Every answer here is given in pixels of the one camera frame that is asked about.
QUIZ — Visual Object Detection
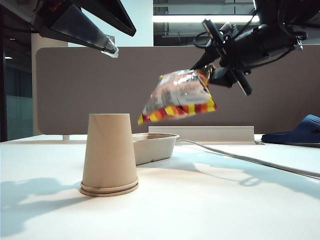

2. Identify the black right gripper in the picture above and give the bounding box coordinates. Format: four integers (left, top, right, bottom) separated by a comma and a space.
189, 18, 271, 97

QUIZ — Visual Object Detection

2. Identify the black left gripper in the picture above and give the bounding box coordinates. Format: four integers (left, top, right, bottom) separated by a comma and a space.
0, 0, 120, 60

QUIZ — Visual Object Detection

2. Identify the beige paper pulp box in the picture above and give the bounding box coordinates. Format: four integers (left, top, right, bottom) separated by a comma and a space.
131, 133, 180, 166

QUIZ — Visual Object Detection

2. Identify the striped chips bag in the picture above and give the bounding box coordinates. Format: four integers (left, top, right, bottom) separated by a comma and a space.
137, 63, 218, 126

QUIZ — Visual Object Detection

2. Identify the upturned brown paper cup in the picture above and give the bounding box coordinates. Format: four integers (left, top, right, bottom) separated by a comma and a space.
79, 113, 139, 198

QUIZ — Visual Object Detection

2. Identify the white desk cable flap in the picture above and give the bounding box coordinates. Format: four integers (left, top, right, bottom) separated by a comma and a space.
148, 125, 255, 145

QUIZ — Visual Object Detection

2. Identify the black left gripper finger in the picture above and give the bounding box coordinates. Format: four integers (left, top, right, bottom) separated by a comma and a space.
71, 0, 137, 37

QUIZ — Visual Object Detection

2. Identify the brown desk divider panel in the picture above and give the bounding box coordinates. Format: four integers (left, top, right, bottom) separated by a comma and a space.
35, 44, 320, 137

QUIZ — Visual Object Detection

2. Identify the long ceiling light strip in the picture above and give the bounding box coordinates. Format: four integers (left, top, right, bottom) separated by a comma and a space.
152, 15, 261, 24

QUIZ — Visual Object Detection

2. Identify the white power cable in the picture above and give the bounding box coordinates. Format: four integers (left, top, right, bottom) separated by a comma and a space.
174, 138, 320, 180

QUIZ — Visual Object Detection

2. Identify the navy blue slipper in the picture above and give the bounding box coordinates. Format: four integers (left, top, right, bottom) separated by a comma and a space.
260, 114, 320, 148

